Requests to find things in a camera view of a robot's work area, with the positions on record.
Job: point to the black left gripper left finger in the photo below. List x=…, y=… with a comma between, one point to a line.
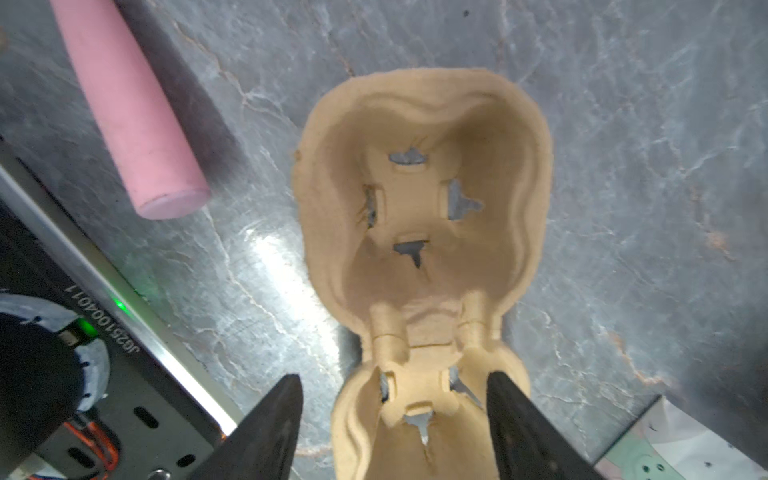
x=263, y=445

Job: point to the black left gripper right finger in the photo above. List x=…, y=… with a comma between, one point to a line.
x=526, y=445

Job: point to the white cartoon gift bag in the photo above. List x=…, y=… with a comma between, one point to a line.
x=667, y=443

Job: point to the single pulp cup carrier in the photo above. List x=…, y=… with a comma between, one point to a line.
x=422, y=198

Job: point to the purple pink spatula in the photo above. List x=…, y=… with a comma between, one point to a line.
x=156, y=164

